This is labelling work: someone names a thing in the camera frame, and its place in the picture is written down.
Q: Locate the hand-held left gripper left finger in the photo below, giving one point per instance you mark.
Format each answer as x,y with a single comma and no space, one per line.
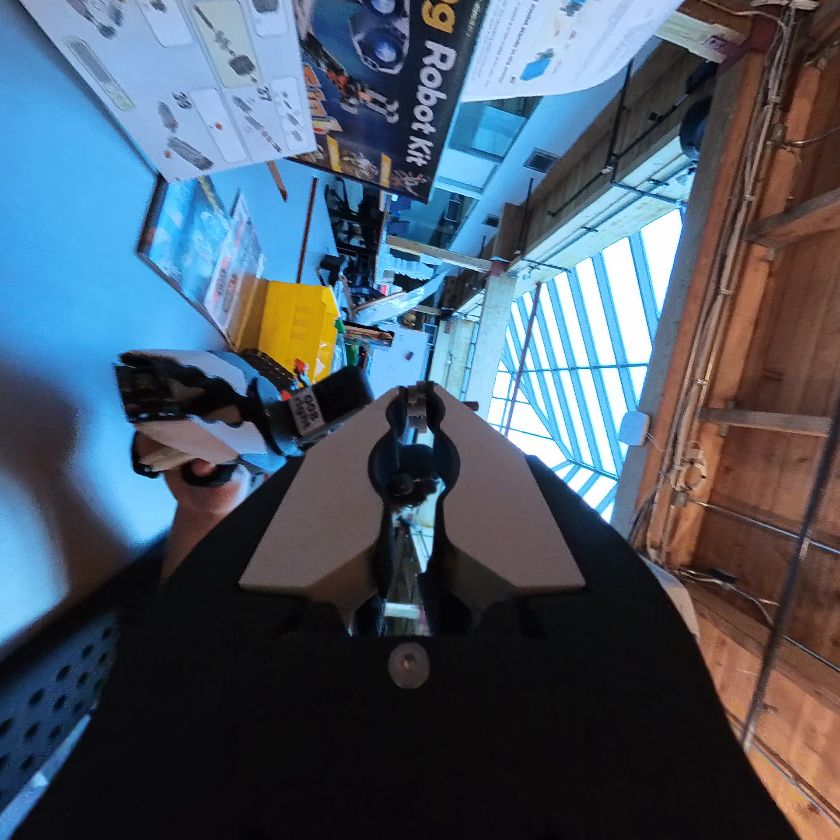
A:
315,518

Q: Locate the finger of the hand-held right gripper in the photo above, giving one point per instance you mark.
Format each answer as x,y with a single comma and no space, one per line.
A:
210,436
216,364

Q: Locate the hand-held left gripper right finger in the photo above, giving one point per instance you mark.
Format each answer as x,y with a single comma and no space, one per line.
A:
512,518

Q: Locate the black toy block part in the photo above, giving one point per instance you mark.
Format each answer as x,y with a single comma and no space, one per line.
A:
154,390

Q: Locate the small grey toy part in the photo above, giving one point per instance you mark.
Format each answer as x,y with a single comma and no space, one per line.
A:
417,407

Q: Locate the black toy gear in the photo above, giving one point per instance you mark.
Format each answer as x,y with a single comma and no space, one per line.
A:
410,476

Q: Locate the person's right hand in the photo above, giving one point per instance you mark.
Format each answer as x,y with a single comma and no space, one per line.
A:
203,495

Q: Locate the black toy track assembly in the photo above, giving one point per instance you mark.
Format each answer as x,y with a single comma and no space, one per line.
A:
269,367

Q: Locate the yellow plastic bin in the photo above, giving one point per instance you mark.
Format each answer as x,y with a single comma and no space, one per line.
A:
295,321

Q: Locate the colourful flat kit box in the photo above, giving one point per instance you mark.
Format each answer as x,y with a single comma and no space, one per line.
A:
190,249

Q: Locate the white hanging banner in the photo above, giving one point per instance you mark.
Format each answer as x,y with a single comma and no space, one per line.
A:
407,298

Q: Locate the red metal rod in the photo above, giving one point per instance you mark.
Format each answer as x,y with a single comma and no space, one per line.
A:
522,361

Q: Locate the skylight window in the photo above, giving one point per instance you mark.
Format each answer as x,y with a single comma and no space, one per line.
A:
590,341

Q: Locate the thin metal conduit rod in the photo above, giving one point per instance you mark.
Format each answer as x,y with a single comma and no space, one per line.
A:
754,522

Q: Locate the black ceiling pipe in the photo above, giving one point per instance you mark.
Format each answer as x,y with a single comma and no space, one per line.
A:
791,577

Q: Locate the white instruction sheet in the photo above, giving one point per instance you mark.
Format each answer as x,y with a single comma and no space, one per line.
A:
197,79

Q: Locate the black perforated panel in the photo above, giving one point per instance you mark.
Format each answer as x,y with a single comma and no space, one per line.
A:
46,702

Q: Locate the dark robot kit box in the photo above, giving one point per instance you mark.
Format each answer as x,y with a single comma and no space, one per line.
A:
387,85

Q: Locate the white folded paper sheet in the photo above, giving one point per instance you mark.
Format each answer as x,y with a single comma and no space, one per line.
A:
564,39

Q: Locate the black dome lamp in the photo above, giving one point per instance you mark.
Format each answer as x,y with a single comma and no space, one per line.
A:
694,128

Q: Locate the white wall access point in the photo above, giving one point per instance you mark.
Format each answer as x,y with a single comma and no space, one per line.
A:
633,428

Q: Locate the grey wall vent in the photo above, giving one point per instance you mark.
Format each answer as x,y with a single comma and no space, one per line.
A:
541,159

